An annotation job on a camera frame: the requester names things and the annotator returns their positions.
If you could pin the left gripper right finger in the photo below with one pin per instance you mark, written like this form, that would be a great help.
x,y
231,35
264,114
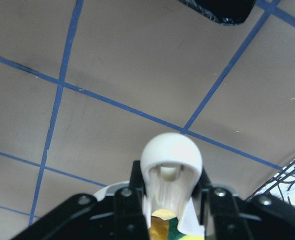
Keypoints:
x,y
218,213

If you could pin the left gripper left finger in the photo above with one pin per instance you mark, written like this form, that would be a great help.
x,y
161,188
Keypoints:
x,y
118,216

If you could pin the beige dustpan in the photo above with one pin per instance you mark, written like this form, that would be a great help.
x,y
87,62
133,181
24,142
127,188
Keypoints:
x,y
169,165

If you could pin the black bag lined bin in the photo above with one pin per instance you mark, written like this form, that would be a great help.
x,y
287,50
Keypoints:
x,y
223,12

